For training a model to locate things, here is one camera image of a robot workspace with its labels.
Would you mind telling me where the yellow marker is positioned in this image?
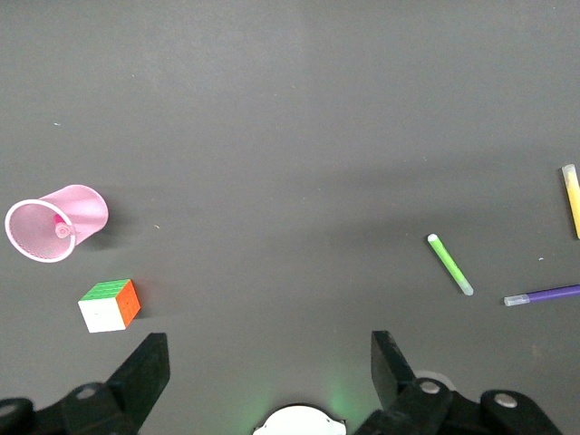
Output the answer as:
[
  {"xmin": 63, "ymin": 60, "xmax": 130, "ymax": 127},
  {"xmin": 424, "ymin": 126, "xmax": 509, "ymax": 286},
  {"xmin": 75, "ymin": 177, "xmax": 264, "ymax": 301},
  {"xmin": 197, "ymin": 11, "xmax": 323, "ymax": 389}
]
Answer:
[{"xmin": 561, "ymin": 163, "xmax": 580, "ymax": 240}]

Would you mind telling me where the pink marker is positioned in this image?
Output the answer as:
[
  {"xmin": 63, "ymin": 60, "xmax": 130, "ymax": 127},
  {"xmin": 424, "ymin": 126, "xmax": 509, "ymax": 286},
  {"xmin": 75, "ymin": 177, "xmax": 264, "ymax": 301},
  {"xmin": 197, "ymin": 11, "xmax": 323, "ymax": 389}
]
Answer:
[{"xmin": 53, "ymin": 213, "xmax": 76, "ymax": 240}]

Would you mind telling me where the green marker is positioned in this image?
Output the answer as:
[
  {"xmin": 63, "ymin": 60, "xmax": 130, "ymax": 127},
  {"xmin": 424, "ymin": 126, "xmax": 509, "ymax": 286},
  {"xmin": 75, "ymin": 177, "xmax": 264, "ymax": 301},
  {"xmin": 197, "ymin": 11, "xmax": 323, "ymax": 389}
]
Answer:
[{"xmin": 427, "ymin": 233, "xmax": 475, "ymax": 297}]

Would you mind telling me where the purple marker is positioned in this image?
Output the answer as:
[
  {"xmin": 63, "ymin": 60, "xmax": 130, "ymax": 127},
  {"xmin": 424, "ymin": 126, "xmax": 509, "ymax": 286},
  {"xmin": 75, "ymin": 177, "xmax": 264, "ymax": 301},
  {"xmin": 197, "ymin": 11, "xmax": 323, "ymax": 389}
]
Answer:
[{"xmin": 503, "ymin": 284, "xmax": 580, "ymax": 308}]

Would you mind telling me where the rubik's cube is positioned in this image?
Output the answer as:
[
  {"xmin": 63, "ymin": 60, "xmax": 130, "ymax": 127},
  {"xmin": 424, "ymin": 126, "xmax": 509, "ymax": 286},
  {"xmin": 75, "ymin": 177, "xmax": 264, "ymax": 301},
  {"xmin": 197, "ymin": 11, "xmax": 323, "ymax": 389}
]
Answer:
[{"xmin": 77, "ymin": 278, "xmax": 141, "ymax": 334}]

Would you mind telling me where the pink mesh cup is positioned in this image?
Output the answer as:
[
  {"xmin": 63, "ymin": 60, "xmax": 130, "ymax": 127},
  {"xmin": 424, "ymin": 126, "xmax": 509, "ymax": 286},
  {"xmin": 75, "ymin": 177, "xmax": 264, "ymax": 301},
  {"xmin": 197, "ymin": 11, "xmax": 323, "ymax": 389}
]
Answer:
[{"xmin": 4, "ymin": 184, "xmax": 110, "ymax": 264}]

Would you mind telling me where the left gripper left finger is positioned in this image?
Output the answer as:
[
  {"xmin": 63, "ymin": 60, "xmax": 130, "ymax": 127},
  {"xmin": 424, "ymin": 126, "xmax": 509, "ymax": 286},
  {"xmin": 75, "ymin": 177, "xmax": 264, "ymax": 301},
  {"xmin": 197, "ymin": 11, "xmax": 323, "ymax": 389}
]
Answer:
[{"xmin": 0, "ymin": 333, "xmax": 171, "ymax": 435}]

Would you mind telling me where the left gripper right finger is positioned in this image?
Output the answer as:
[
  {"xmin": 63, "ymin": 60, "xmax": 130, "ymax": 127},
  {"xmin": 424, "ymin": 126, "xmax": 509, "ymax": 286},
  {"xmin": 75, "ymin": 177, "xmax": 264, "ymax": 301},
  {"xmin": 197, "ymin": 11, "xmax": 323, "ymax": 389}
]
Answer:
[{"xmin": 357, "ymin": 330, "xmax": 563, "ymax": 435}]

